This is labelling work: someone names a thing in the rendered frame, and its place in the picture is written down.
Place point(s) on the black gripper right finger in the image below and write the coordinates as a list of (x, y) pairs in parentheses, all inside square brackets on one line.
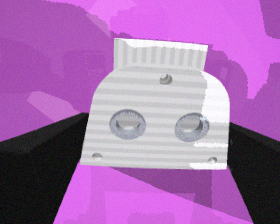
[(254, 161)]

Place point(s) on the white plate with two round holes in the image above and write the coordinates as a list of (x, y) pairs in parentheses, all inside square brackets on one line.
[(161, 104)]

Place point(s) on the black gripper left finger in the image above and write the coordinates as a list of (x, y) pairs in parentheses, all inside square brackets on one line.
[(36, 169)]

